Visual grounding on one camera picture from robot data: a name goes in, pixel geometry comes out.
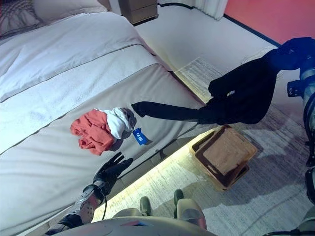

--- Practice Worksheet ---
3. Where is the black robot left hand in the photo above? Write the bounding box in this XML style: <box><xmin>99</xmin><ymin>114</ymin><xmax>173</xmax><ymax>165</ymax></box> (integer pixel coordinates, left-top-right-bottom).
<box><xmin>93</xmin><ymin>151</ymin><xmax>134</xmax><ymax>190</ymax></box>

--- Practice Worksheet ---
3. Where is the blue hang tag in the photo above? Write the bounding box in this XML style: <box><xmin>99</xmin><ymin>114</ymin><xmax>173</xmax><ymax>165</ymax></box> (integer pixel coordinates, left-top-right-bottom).
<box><xmin>132</xmin><ymin>127</ymin><xmax>149</xmax><ymax>146</ymax></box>

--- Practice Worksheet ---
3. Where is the grey robot torso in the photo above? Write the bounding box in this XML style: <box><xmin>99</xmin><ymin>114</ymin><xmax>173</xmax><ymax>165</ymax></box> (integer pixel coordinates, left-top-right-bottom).
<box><xmin>53</xmin><ymin>216</ymin><xmax>217</xmax><ymax>236</ymax></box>

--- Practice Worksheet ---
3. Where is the line patterned cushion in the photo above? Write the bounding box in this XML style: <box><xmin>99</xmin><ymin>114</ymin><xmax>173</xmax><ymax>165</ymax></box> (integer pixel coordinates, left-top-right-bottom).
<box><xmin>0</xmin><ymin>0</ymin><xmax>41</xmax><ymax>37</ymax></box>

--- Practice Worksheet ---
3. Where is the white curtain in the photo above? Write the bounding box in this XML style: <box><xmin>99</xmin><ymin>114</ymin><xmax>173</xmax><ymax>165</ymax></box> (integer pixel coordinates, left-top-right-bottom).
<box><xmin>194</xmin><ymin>0</ymin><xmax>228</xmax><ymax>21</ymax></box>

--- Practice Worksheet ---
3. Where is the orange garment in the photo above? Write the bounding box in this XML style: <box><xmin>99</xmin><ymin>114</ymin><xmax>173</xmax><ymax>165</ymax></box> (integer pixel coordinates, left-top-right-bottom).
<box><xmin>70</xmin><ymin>109</ymin><xmax>118</xmax><ymax>156</ymax></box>

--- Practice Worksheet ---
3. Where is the black garment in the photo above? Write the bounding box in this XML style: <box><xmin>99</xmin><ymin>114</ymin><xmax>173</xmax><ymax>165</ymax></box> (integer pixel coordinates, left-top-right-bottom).
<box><xmin>131</xmin><ymin>48</ymin><xmax>291</xmax><ymax>126</ymax></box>

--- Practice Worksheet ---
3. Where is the brown nightstand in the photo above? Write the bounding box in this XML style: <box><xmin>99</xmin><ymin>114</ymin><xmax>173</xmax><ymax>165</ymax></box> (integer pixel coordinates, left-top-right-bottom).
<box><xmin>118</xmin><ymin>0</ymin><xmax>158</xmax><ymax>25</ymax></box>

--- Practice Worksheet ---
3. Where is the brown wicker basket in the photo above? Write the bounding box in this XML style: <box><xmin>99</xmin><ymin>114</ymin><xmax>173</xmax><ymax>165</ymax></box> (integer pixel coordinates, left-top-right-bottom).
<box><xmin>189</xmin><ymin>124</ymin><xmax>258</xmax><ymax>191</ymax></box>

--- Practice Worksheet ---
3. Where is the grey streaked rug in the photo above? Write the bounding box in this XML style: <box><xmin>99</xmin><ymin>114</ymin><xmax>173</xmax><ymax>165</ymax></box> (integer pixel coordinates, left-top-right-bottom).
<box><xmin>93</xmin><ymin>57</ymin><xmax>315</xmax><ymax>236</ymax></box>

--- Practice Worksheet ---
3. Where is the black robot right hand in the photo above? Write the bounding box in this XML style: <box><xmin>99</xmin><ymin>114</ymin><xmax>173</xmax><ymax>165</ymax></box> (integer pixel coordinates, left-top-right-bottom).
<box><xmin>278</xmin><ymin>36</ymin><xmax>315</xmax><ymax>71</ymax></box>

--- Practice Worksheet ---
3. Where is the plain beige pillow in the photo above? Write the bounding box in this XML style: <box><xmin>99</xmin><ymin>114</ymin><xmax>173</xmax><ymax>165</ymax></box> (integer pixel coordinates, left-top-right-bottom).
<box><xmin>33</xmin><ymin>0</ymin><xmax>108</xmax><ymax>24</ymax></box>

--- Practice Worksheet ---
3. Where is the white textured blanket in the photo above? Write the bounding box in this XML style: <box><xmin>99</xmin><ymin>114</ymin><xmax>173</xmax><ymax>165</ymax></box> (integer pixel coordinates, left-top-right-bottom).
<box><xmin>0</xmin><ymin>44</ymin><xmax>164</xmax><ymax>154</ymax></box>

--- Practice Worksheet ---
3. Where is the white garment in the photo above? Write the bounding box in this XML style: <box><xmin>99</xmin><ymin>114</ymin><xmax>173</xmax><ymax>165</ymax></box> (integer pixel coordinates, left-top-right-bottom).
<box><xmin>103</xmin><ymin>107</ymin><xmax>136</xmax><ymax>140</ymax></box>

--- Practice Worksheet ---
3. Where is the silver robot right leg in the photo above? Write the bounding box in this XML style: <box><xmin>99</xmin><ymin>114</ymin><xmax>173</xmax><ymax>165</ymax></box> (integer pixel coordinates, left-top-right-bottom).
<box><xmin>173</xmin><ymin>188</ymin><xmax>208</xmax><ymax>230</ymax></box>

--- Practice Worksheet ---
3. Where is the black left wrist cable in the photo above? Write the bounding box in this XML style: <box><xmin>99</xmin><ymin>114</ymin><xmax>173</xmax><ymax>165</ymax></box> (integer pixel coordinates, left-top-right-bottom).
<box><xmin>100</xmin><ymin>186</ymin><xmax>109</xmax><ymax>221</ymax></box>

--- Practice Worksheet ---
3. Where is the white duvet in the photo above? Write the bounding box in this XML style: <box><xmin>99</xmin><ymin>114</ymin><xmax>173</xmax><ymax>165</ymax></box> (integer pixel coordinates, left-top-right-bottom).
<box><xmin>0</xmin><ymin>12</ymin><xmax>148</xmax><ymax>103</ymax></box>

